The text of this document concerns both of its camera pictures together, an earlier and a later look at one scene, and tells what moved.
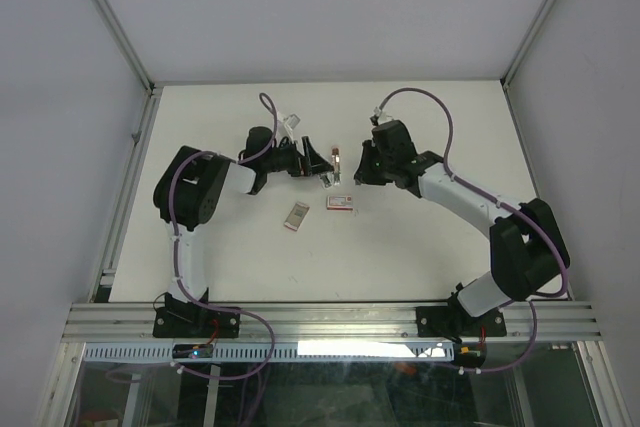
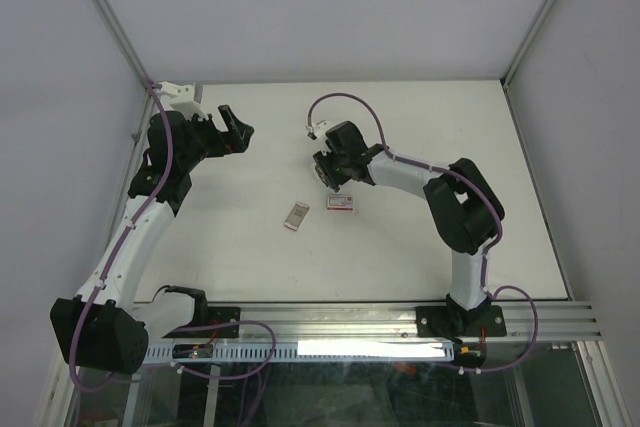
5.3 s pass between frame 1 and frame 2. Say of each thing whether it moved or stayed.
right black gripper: moved
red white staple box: stayed
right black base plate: stayed
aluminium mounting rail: stayed
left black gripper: moved
